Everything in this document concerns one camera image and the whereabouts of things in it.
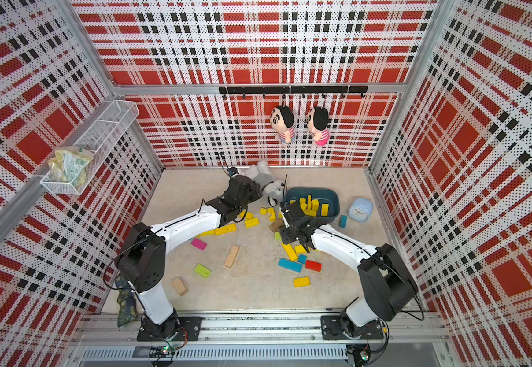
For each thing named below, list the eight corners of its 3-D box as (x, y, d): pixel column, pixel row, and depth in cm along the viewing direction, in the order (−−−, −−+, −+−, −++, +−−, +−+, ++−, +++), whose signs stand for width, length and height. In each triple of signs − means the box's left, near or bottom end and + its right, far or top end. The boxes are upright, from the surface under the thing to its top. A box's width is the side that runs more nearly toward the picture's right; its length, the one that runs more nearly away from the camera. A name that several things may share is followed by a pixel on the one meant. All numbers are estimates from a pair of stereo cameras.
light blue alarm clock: (350, 222, 101) (354, 211, 94) (346, 208, 106) (351, 197, 99) (368, 222, 101) (375, 211, 94) (364, 208, 106) (370, 197, 99)
